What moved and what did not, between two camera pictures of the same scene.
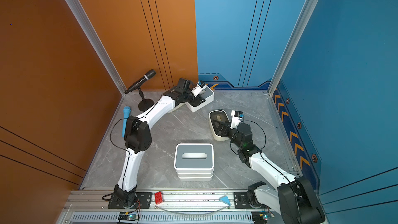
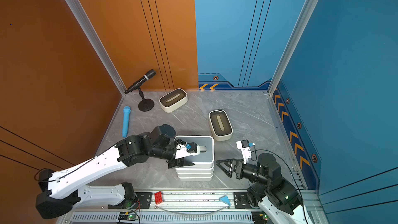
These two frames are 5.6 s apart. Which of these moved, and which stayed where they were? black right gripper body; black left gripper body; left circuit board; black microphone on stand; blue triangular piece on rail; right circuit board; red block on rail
Moved: black right gripper body; black left gripper body
Stayed: right circuit board; red block on rail; blue triangular piece on rail; black microphone on stand; left circuit board
